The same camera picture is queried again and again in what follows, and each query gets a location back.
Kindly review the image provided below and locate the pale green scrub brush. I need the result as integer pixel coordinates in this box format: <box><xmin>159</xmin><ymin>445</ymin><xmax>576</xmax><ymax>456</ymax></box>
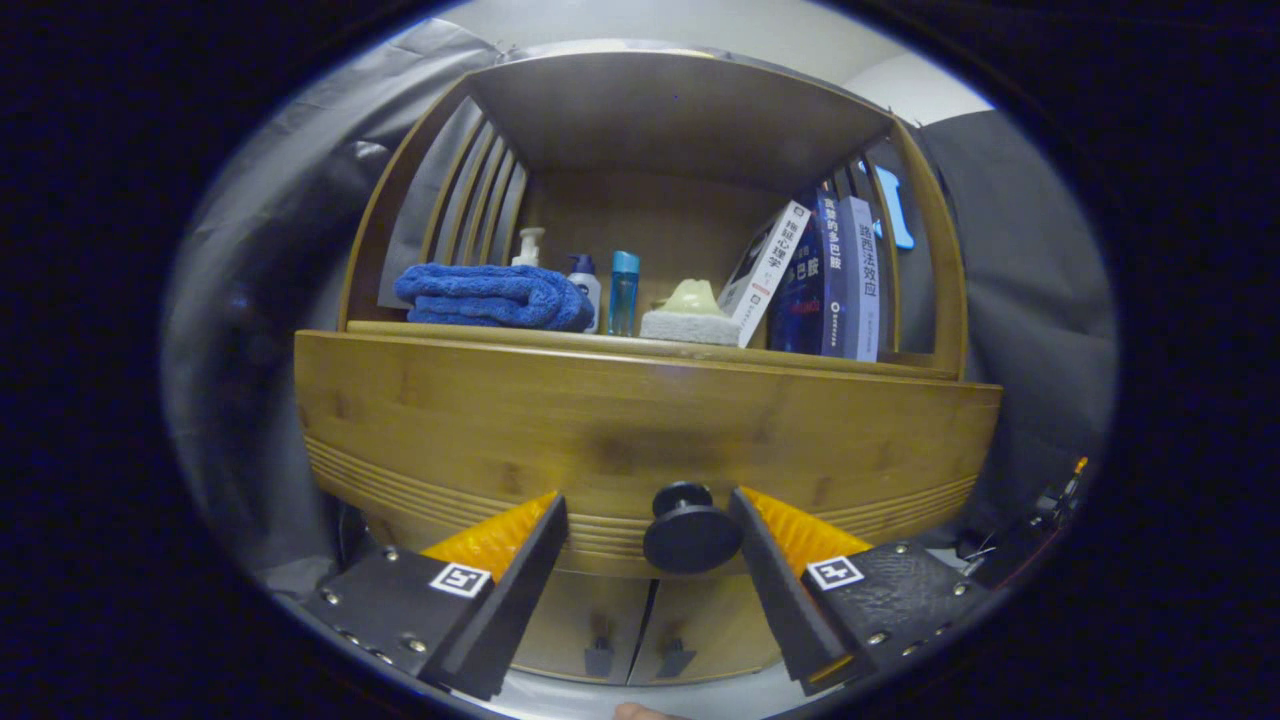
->
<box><xmin>639</xmin><ymin>279</ymin><xmax>746</xmax><ymax>347</ymax></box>

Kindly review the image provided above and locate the wooden cabinet door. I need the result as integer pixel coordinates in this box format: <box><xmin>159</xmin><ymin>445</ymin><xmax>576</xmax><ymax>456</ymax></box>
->
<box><xmin>510</xmin><ymin>572</ymin><xmax>656</xmax><ymax>686</ymax></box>
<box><xmin>630</xmin><ymin>575</ymin><xmax>786</xmax><ymax>687</ymax></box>

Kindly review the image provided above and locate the white bottle blue cap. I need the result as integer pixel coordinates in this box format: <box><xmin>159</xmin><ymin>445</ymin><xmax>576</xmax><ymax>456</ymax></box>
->
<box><xmin>566</xmin><ymin>253</ymin><xmax>603</xmax><ymax>334</ymax></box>

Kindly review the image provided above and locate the clear blue bottle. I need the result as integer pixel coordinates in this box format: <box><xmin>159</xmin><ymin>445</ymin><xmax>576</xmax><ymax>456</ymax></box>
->
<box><xmin>608</xmin><ymin>250</ymin><xmax>641</xmax><ymax>338</ymax></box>

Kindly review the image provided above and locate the orange black gadget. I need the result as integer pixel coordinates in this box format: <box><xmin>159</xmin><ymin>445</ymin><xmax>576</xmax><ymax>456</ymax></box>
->
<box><xmin>1030</xmin><ymin>456</ymin><xmax>1091</xmax><ymax>531</ymax></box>

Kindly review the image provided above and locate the dark blue book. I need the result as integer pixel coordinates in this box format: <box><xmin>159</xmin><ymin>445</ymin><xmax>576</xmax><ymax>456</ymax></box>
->
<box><xmin>770</xmin><ymin>190</ymin><xmax>846</xmax><ymax>356</ymax></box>

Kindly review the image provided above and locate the wooden cabinet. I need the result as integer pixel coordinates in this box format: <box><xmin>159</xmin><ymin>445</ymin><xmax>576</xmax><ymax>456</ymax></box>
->
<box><xmin>335</xmin><ymin>50</ymin><xmax>969</xmax><ymax>691</ymax></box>

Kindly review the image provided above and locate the blue folded towel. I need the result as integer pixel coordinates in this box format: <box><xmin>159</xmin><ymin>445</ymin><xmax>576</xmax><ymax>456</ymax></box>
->
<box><xmin>393</xmin><ymin>262</ymin><xmax>596</xmax><ymax>333</ymax></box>

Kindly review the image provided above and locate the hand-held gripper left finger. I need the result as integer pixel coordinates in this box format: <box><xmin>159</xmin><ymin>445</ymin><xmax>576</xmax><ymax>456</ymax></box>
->
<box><xmin>275</xmin><ymin>492</ymin><xmax>570</xmax><ymax>703</ymax></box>

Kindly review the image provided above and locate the white book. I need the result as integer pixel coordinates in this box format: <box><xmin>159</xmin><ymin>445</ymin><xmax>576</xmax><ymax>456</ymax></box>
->
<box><xmin>718</xmin><ymin>200</ymin><xmax>813</xmax><ymax>348</ymax></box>

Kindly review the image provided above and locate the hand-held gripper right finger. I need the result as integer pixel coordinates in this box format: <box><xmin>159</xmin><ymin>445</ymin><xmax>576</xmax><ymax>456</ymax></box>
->
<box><xmin>728</xmin><ymin>487</ymin><xmax>1009</xmax><ymax>699</ymax></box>

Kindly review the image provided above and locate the black backdrop cloth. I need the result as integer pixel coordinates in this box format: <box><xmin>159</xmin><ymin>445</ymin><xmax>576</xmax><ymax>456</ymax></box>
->
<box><xmin>160</xmin><ymin>18</ymin><xmax>1119</xmax><ymax>601</ymax></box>

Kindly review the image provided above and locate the grey blue book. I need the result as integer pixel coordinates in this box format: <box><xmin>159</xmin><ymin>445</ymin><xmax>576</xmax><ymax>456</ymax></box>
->
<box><xmin>840</xmin><ymin>196</ymin><xmax>883</xmax><ymax>363</ymax></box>

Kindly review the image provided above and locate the wooden countertop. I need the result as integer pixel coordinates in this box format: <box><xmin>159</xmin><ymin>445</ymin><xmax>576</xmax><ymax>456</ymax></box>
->
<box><xmin>345</xmin><ymin>320</ymin><xmax>966</xmax><ymax>381</ymax></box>

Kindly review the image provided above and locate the black drawer knob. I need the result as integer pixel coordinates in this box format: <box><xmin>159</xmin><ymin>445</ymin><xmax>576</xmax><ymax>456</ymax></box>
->
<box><xmin>642</xmin><ymin>481</ymin><xmax>744</xmax><ymax>576</ymax></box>

